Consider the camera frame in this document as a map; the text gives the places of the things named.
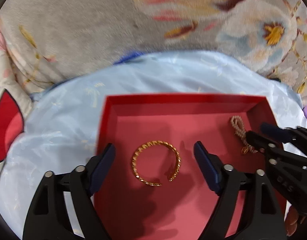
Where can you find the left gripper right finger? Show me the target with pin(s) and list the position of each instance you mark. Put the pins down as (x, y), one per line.
(247, 207)

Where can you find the cat face pillow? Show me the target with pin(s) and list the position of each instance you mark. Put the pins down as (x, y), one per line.
(15, 104)

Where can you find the right hand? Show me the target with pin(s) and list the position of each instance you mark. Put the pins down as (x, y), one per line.
(293, 218)

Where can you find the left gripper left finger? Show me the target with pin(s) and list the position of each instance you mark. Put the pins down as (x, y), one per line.
(62, 206)

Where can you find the red jewelry tray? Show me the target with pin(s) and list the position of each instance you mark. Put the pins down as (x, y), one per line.
(179, 209)

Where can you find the light blue palm-print cloth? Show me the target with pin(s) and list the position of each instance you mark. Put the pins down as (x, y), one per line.
(60, 132)

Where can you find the grey floral blanket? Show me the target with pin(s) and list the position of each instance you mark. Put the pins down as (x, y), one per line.
(53, 40)

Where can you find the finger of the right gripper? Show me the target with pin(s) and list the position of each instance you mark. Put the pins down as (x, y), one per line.
(263, 144)
(277, 133)

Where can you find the gold twisted bangle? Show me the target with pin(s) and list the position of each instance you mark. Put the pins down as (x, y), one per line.
(154, 162)

